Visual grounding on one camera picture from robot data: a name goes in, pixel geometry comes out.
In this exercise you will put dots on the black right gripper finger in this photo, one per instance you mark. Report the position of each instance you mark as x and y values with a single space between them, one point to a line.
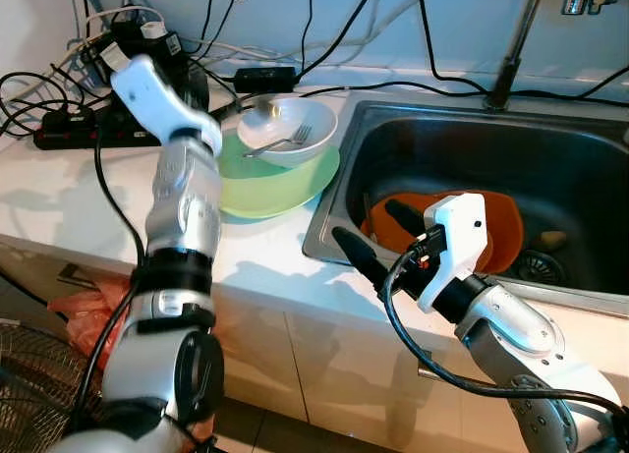
360 257
404 215

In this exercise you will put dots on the white ribbed bowl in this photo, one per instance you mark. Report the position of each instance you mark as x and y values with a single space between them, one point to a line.
295 119

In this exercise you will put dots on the green plate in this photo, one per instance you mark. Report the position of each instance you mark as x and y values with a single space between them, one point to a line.
275 193

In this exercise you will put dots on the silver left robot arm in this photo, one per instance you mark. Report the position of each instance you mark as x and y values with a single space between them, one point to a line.
182 207

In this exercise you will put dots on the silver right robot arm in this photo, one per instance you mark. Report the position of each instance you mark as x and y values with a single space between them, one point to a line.
531 355

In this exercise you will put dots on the orange plate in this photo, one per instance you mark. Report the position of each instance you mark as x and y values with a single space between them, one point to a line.
501 232
373 217

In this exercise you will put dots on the stainless steel sink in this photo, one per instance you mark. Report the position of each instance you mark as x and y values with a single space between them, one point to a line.
334 227

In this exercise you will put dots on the slim black power adapter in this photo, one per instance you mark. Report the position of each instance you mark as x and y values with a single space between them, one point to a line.
265 80

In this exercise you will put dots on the silver fork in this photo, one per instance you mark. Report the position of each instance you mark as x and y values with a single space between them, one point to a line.
285 139

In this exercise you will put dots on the round sink drain strainer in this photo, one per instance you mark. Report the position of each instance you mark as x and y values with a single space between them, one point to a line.
538 266

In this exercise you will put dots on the black power strip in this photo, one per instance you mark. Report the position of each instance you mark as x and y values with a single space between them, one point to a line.
79 129

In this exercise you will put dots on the brown lump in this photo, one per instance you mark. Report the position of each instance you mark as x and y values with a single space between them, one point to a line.
553 241

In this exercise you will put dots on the metal sink faucet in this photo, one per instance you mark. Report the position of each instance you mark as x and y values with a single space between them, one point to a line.
511 50

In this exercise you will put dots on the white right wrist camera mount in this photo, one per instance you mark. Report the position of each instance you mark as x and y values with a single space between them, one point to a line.
457 247

